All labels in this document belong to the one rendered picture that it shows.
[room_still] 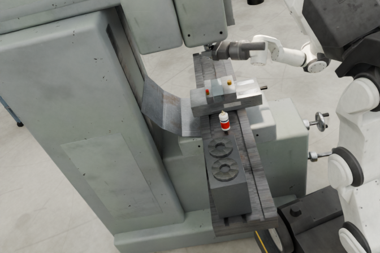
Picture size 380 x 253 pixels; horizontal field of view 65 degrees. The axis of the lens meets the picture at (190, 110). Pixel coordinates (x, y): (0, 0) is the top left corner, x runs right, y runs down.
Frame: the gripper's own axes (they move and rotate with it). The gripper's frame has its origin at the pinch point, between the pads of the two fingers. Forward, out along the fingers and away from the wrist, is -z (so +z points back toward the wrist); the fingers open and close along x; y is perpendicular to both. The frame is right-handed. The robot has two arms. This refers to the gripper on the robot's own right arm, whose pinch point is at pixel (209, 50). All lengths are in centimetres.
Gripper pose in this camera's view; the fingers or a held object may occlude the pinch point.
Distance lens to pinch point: 140.9
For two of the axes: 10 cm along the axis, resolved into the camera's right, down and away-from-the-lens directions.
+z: 9.0, 0.8, -4.3
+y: 2.3, 7.4, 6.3
